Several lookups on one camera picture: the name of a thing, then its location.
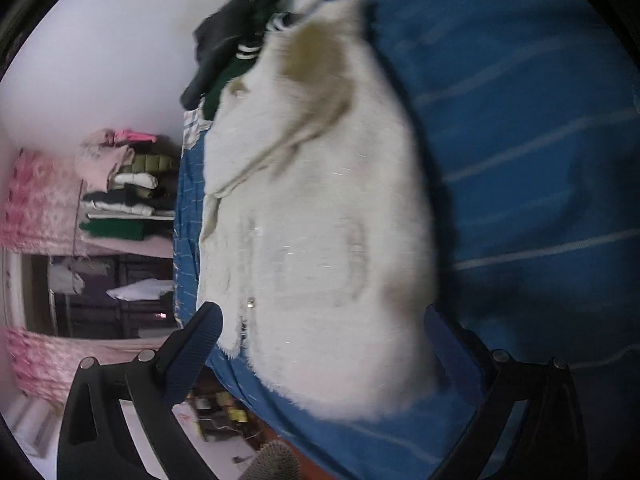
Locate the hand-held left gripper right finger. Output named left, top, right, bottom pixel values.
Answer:
left=424, top=304, right=590, bottom=480

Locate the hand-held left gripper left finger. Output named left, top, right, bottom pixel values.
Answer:
left=57, top=302, right=224, bottom=480

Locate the white fluffy jacket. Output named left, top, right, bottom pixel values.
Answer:
left=196, top=0, right=441, bottom=422

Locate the stack of folded clothes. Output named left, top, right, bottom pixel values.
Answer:
left=75, top=128, right=182, bottom=242

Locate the clutter of small floor things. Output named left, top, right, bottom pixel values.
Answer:
left=182, top=385, right=266, bottom=443

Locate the white cloth bundle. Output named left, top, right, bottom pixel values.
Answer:
left=106, top=279, right=175, bottom=303

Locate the dark wooden cabinet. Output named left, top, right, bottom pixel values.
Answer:
left=30, top=254, right=177, bottom=341

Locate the white shelf board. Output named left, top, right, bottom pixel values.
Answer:
left=86, top=210, right=177, bottom=221

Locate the blue striped bed sheet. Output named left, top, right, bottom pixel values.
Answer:
left=172, top=0, right=640, bottom=480

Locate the pink floral curtain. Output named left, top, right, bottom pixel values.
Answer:
left=0, top=149, right=173, bottom=406

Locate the dark green striped-cuff garment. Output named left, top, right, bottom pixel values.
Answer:
left=202, top=0, right=301, bottom=121

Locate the black garment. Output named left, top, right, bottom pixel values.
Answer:
left=180, top=0, right=261, bottom=111

